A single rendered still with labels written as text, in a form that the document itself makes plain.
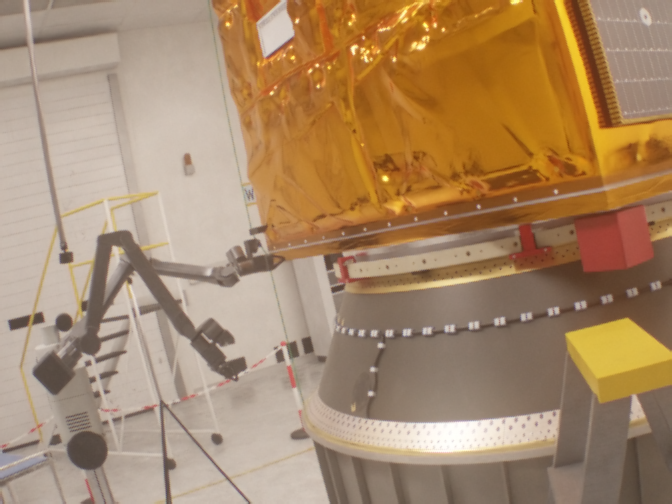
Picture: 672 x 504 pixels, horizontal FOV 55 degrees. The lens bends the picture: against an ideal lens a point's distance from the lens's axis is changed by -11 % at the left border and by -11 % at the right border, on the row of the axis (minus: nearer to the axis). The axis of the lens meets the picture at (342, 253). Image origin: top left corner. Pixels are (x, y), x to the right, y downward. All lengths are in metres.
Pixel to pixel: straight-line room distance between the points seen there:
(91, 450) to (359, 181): 1.38
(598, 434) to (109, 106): 9.14
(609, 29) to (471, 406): 1.10
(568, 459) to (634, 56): 1.00
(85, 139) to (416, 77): 7.93
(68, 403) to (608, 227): 1.91
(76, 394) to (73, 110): 7.45
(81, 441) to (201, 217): 7.62
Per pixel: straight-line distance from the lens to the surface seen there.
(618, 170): 1.77
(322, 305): 9.85
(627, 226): 1.78
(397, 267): 2.27
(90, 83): 10.01
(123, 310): 6.58
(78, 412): 2.67
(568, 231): 2.07
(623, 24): 1.87
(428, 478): 2.17
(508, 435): 1.99
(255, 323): 10.29
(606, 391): 1.21
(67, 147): 9.69
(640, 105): 1.82
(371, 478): 2.36
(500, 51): 1.83
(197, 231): 10.04
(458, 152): 2.00
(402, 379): 2.23
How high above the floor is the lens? 1.86
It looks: 2 degrees down
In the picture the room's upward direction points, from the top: 13 degrees counter-clockwise
